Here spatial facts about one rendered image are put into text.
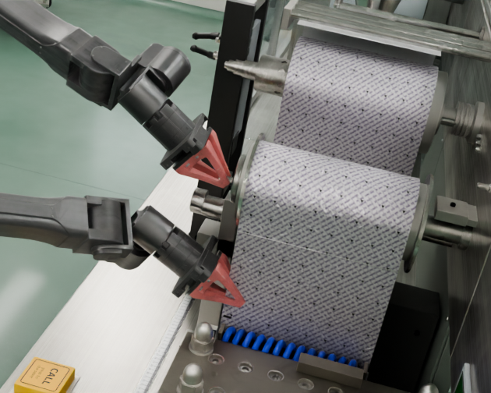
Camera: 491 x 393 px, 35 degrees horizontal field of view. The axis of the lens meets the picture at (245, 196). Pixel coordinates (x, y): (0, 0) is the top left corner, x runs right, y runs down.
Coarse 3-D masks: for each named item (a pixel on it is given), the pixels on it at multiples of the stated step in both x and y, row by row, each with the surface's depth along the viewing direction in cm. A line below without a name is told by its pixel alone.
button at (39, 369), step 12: (36, 360) 123; (48, 360) 124; (24, 372) 121; (36, 372) 121; (48, 372) 122; (60, 372) 122; (72, 372) 123; (24, 384) 118; (36, 384) 119; (48, 384) 119; (60, 384) 120
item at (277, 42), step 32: (288, 0) 202; (320, 0) 201; (352, 0) 199; (416, 0) 196; (448, 0) 194; (288, 32) 206; (448, 64) 201; (256, 96) 215; (256, 128) 219; (416, 160) 213
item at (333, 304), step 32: (256, 256) 115; (288, 256) 114; (320, 256) 113; (256, 288) 118; (288, 288) 116; (320, 288) 115; (352, 288) 114; (384, 288) 113; (224, 320) 121; (256, 320) 120; (288, 320) 119; (320, 320) 118; (352, 320) 116; (352, 352) 119
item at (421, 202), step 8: (248, 152) 114; (248, 160) 113; (240, 184) 112; (424, 184) 113; (240, 192) 112; (424, 192) 111; (424, 200) 110; (416, 208) 109; (416, 216) 109; (416, 224) 109; (416, 232) 109; (408, 240) 110; (408, 248) 110; (408, 256) 112
